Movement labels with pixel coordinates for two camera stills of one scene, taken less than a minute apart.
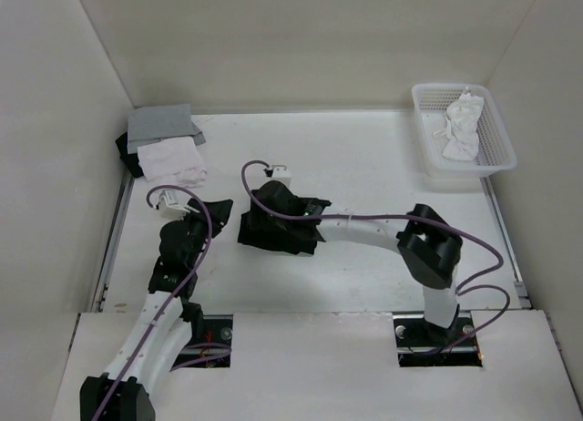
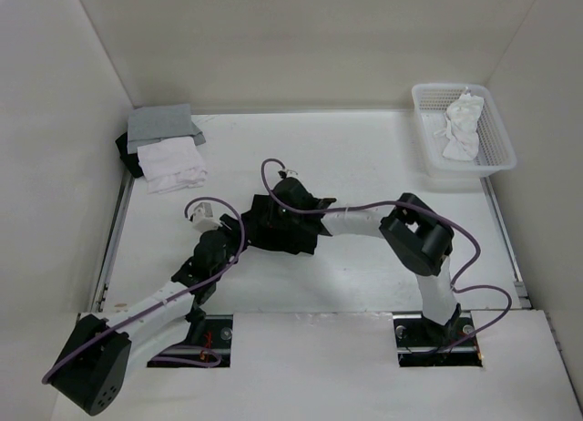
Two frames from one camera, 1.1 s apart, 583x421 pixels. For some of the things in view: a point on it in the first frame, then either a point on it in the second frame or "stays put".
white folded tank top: (174, 160) stays put
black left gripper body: (198, 225) to (233, 237)
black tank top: (291, 236) stays put
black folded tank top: (131, 160) stays put
